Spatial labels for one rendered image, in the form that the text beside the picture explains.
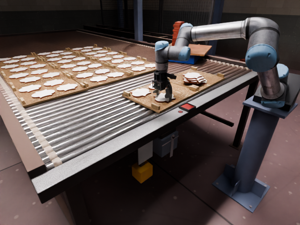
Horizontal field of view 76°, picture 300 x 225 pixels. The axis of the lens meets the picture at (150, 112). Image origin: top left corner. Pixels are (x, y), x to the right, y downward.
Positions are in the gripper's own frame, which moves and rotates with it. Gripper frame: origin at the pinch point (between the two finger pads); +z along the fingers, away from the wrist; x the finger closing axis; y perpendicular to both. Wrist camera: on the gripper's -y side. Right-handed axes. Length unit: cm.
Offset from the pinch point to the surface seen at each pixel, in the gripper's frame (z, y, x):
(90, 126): -1, 50, -8
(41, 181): -3, 81, 11
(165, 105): 0.1, 7.1, 7.0
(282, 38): 61, -523, -50
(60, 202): 62, 75, -31
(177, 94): 1.4, -10.9, 2.7
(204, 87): 3.2, -35.7, 8.3
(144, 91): -0.7, 3.3, -15.3
